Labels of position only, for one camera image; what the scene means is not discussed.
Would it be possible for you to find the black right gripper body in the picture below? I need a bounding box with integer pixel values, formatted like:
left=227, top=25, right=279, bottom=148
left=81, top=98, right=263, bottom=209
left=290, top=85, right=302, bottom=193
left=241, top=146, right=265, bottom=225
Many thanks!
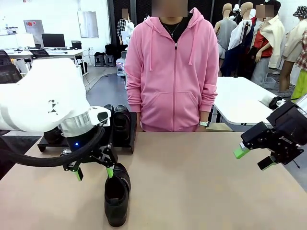
left=267, top=100, right=307, bottom=165

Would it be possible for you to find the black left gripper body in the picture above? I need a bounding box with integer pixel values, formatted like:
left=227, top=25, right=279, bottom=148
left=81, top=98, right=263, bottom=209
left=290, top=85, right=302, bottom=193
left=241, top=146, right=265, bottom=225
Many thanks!
left=66, top=128, right=110, bottom=163

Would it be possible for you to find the black leather shoe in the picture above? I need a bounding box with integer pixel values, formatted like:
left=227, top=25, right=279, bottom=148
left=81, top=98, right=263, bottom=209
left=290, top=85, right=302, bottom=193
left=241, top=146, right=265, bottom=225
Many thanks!
left=104, top=162, right=131, bottom=227
left=103, top=104, right=115, bottom=144
left=112, top=104, right=132, bottom=144
left=44, top=128, right=64, bottom=145

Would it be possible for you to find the person's right forearm pink sleeve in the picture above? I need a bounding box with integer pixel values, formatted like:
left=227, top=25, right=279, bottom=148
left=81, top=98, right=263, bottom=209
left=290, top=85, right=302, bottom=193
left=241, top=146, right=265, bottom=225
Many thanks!
left=124, top=79, right=142, bottom=113

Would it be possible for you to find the person's left forearm pink sleeve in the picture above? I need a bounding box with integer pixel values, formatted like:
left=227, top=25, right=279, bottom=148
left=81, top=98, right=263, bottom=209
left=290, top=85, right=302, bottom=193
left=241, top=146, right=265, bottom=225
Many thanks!
left=200, top=81, right=218, bottom=122

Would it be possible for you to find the black shoe stand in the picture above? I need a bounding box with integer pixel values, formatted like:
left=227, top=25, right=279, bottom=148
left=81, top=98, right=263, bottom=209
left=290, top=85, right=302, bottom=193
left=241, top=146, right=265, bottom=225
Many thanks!
left=110, top=112, right=138, bottom=154
left=37, top=136, right=70, bottom=153

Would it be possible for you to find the tan cardboard box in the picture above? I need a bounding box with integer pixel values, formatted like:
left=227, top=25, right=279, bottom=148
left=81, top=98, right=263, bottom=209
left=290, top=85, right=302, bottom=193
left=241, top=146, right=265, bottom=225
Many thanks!
left=206, top=123, right=233, bottom=132

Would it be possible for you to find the white folding table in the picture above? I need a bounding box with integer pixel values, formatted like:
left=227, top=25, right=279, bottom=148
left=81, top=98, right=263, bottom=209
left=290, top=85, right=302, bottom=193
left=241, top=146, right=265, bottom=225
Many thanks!
left=212, top=76, right=286, bottom=126

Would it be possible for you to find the mannequin in neon yellow trousers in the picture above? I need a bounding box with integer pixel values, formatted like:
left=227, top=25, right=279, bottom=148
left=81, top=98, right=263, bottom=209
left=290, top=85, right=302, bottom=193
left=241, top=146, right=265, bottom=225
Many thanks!
left=290, top=30, right=307, bottom=101

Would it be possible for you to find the black base platform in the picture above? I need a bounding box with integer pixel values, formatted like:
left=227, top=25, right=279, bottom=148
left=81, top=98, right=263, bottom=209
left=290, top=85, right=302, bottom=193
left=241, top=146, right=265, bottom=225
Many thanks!
left=0, top=134, right=41, bottom=179

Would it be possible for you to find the computer case with lights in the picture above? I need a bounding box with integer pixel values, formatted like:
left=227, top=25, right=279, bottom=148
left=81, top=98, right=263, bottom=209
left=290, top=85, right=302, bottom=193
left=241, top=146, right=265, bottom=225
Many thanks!
left=116, top=59, right=126, bottom=76

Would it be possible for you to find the mannequin in red top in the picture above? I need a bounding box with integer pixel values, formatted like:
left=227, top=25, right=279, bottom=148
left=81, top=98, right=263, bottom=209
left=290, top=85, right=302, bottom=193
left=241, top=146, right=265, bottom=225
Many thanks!
left=249, top=3, right=274, bottom=81

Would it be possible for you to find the mannequin with bucket hat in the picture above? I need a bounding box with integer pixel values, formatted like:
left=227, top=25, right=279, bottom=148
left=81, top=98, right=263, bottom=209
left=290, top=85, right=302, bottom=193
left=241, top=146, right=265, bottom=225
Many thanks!
left=279, top=6, right=307, bottom=93

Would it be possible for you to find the white office desk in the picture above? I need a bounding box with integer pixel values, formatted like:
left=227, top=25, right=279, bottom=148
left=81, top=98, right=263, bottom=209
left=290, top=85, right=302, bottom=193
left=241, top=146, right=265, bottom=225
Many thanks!
left=0, top=49, right=88, bottom=72

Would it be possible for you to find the mannequin in cream jacket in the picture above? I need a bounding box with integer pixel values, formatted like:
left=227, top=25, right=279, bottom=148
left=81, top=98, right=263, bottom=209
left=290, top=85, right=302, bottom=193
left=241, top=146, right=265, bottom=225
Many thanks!
left=260, top=0, right=286, bottom=71

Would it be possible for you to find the person in pink hoodie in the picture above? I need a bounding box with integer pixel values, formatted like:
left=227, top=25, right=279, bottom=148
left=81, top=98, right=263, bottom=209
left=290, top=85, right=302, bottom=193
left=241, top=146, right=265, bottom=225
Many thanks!
left=124, top=7, right=219, bottom=132

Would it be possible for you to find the mannequin in white navy jacket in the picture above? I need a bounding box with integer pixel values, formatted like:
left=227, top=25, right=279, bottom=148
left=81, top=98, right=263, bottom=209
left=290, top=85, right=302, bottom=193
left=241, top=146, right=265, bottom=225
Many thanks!
left=227, top=1, right=255, bottom=79

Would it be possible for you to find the black backpack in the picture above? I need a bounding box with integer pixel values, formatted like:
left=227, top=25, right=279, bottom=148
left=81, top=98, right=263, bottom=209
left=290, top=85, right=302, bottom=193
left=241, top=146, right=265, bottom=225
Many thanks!
left=105, top=44, right=120, bottom=56

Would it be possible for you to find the black tripod pole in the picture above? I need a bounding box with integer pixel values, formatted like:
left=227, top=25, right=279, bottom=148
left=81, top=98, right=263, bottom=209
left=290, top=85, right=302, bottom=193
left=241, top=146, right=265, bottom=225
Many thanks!
left=241, top=20, right=252, bottom=48

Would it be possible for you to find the black computer monitor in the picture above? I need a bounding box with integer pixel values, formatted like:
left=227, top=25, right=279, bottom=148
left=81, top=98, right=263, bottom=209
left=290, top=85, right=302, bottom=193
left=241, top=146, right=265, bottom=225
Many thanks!
left=41, top=33, right=66, bottom=50

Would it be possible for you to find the mannequin in grey tank top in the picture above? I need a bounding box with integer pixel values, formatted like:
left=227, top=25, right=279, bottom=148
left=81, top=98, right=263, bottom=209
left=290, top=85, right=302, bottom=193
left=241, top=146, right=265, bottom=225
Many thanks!
left=214, top=2, right=238, bottom=77

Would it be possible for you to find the black mesh chair back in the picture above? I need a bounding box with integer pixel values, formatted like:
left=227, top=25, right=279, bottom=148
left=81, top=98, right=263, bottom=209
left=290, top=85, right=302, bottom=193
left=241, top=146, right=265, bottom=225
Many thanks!
left=0, top=50, right=15, bottom=65

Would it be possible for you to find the white display panel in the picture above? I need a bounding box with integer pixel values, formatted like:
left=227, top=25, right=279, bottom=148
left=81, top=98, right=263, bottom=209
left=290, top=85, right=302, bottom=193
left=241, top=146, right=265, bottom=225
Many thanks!
left=15, top=33, right=36, bottom=48

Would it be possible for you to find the grey panel with red sign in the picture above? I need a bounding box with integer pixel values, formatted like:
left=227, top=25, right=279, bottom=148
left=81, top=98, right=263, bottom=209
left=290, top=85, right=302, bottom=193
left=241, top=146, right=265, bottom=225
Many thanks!
left=23, top=19, right=45, bottom=40

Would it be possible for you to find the bystander in plaid shirt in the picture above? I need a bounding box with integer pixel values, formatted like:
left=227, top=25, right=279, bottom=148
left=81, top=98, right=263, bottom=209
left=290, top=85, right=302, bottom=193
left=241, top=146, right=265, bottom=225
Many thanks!
left=117, top=8, right=128, bottom=45

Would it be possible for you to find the bystander in white top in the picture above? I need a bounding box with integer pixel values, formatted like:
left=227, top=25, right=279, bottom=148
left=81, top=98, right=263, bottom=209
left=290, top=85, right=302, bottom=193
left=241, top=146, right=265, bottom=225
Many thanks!
left=126, top=14, right=135, bottom=39

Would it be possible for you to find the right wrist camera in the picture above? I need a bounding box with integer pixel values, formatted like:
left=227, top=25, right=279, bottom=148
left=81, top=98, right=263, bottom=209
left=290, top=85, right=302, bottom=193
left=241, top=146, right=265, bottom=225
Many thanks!
left=260, top=95, right=283, bottom=110

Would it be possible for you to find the silver wall panel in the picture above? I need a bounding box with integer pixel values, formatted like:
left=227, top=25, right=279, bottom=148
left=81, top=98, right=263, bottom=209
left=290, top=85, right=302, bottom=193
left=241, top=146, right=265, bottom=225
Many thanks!
left=77, top=11, right=99, bottom=38

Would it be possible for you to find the silver cross necklace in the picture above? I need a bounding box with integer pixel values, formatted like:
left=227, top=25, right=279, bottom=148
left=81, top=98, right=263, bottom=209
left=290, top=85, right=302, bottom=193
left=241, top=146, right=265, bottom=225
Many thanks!
left=163, top=21, right=183, bottom=38

